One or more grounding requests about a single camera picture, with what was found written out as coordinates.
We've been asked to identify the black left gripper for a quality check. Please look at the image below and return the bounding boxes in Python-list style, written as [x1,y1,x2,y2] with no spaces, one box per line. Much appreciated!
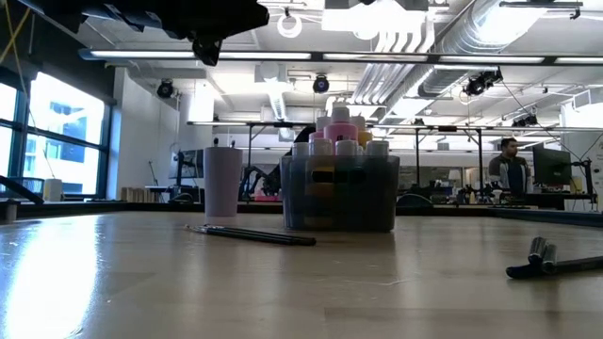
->
[18,0,270,67]

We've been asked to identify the small teal paint bottle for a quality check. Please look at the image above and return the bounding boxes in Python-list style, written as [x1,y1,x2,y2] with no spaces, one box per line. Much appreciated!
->
[334,139,359,157]

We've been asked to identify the small green paint bottle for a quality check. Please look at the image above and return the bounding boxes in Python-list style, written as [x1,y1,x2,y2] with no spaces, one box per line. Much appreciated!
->
[366,139,390,157]

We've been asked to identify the gold-ferruled black paint brush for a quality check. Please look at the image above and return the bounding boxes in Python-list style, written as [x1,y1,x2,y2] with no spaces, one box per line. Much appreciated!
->
[206,224,318,248]

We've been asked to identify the black background monitor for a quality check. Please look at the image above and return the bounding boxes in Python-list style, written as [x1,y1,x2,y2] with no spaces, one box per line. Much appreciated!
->
[168,149,204,180]

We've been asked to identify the lilac plastic cup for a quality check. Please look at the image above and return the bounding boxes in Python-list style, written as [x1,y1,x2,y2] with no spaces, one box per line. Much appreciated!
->
[203,146,244,218]

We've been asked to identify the light wooden blocks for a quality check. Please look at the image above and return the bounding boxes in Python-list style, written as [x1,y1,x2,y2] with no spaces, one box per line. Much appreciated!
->
[120,186,148,203]

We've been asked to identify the translucent grey plastic bin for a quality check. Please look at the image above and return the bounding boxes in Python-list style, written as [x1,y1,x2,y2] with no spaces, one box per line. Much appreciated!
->
[281,153,400,233]

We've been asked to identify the white canister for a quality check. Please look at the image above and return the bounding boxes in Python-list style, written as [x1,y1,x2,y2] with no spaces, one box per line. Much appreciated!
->
[42,178,63,202]

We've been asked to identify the cluttered background workbench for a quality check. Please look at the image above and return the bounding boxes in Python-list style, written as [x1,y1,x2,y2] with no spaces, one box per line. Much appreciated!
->
[442,178,599,211]

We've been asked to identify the person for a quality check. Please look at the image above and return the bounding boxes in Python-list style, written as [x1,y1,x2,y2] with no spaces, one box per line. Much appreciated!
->
[487,137,532,195]

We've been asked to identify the black desktop monitor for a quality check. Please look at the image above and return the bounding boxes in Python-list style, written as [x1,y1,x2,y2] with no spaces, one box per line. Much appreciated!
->
[532,144,574,186]

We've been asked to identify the black equipment stand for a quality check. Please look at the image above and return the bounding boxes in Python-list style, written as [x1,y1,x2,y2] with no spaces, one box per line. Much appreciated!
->
[553,149,600,212]

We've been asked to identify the black markers at right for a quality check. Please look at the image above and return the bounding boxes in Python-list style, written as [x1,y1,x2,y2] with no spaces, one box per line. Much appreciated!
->
[506,256,603,280]

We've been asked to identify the white cable loop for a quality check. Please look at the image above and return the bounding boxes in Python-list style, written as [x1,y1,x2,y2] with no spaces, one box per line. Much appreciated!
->
[276,13,303,40]

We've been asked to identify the thin yellow hanging cable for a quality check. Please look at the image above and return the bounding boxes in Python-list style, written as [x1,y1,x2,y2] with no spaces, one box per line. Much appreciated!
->
[0,0,35,95]

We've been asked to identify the black ceiling camera cluster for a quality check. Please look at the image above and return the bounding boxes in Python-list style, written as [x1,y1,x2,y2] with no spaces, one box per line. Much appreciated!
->
[464,68,504,98]

